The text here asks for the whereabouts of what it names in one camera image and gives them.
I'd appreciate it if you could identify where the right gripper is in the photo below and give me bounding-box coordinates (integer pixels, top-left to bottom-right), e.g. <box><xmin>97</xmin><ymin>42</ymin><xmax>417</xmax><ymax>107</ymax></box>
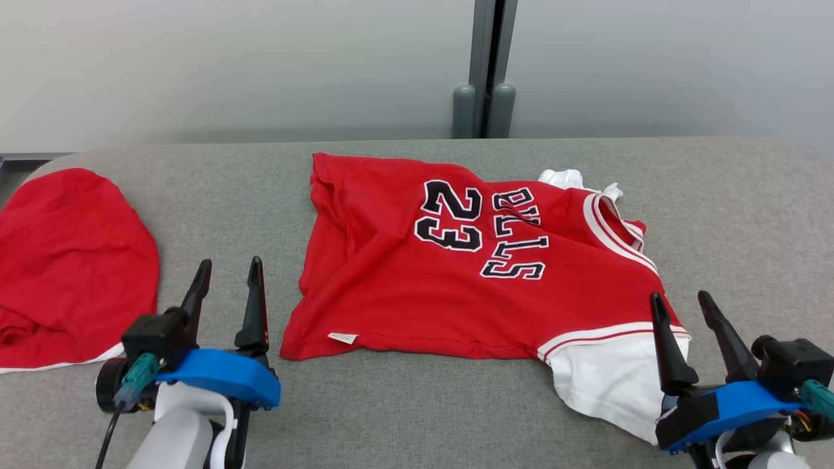
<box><xmin>649</xmin><ymin>290</ymin><xmax>806</xmax><ymax>469</ymax></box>

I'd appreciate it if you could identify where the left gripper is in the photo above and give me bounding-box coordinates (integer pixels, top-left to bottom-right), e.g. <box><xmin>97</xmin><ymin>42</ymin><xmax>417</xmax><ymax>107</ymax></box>
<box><xmin>156</xmin><ymin>255</ymin><xmax>270</xmax><ymax>469</ymax></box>

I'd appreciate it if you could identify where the red shorts white trim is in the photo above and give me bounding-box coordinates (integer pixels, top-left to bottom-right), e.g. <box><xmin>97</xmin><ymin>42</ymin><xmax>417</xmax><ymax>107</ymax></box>
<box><xmin>0</xmin><ymin>168</ymin><xmax>160</xmax><ymax>374</ymax></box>

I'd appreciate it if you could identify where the red Bulls 23 jersey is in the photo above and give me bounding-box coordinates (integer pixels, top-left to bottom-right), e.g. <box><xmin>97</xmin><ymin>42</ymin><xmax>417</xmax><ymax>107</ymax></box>
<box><xmin>280</xmin><ymin>152</ymin><xmax>691</xmax><ymax>446</ymax></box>

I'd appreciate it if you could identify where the left blue camera mount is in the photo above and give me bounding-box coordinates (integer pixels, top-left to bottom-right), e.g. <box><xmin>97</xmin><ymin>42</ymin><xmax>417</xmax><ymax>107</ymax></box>
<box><xmin>156</xmin><ymin>348</ymin><xmax>282</xmax><ymax>410</ymax></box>

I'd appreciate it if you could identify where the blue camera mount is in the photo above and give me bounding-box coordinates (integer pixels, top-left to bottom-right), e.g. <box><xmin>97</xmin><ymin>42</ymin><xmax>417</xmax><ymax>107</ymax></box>
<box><xmin>665</xmin><ymin>381</ymin><xmax>806</xmax><ymax>453</ymax></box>
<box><xmin>156</xmin><ymin>348</ymin><xmax>282</xmax><ymax>410</ymax></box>

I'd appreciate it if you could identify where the right blue camera mount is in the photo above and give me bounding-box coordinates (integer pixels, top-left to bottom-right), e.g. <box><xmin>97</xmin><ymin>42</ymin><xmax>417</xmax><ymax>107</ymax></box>
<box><xmin>665</xmin><ymin>381</ymin><xmax>806</xmax><ymax>453</ymax></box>

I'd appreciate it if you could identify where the left camera cable teal plug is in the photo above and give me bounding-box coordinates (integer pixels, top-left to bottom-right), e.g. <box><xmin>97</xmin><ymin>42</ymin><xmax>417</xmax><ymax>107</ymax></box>
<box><xmin>94</xmin><ymin>352</ymin><xmax>161</xmax><ymax>469</ymax></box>

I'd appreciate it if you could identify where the camera cable teal plug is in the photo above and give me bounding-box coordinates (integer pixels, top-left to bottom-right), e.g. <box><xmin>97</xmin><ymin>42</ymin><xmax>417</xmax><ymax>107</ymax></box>
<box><xmin>800</xmin><ymin>380</ymin><xmax>834</xmax><ymax>421</ymax></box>
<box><xmin>94</xmin><ymin>352</ymin><xmax>161</xmax><ymax>469</ymax></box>

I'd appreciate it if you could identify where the right camera cable teal plug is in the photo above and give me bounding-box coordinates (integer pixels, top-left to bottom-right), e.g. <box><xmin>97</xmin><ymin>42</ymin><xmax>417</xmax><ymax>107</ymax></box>
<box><xmin>800</xmin><ymin>380</ymin><xmax>834</xmax><ymax>421</ymax></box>

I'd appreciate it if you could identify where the grey cylindrical post cap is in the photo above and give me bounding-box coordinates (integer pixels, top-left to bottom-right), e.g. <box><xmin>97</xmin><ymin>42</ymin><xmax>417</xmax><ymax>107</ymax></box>
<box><xmin>453</xmin><ymin>83</ymin><xmax>478</xmax><ymax>139</ymax></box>
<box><xmin>489</xmin><ymin>83</ymin><xmax>517</xmax><ymax>139</ymax></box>

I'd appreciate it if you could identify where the grey metal partition post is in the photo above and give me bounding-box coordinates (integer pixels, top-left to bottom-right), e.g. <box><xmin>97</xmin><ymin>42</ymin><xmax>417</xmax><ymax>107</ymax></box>
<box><xmin>469</xmin><ymin>0</ymin><xmax>519</xmax><ymax>139</ymax></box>

